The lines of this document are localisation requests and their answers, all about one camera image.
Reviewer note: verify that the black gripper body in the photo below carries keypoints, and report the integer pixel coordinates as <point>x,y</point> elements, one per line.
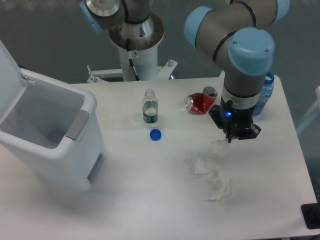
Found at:
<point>236,111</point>

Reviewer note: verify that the white paper ball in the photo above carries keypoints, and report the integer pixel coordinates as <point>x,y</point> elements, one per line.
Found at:
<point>199,166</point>
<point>220,147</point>

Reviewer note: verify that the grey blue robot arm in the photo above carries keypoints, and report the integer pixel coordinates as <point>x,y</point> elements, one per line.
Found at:
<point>234,38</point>

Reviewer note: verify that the white open trash bin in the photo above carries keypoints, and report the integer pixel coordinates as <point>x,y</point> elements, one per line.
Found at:
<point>50,125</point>

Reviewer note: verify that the crushed red soda can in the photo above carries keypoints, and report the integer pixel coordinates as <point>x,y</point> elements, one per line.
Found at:
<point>200,103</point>

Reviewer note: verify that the blue plastic drink bottle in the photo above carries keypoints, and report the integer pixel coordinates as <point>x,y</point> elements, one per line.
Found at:
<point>265,93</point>

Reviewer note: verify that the white crumpled paper strip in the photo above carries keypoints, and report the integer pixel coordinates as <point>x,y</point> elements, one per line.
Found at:
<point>220,187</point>

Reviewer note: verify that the blue bottle cap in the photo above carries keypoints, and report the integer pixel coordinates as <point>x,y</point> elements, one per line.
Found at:
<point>155,134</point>

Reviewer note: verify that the clear green label bottle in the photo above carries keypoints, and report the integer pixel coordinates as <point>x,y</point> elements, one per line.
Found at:
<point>150,107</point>

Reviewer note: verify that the black device at edge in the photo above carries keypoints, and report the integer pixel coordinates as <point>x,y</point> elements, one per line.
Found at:
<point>311,215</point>

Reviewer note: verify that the white frame at right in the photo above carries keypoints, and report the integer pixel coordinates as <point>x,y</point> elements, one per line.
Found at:
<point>310,114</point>

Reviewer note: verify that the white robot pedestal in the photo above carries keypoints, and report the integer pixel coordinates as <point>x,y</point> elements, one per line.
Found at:
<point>137,46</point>

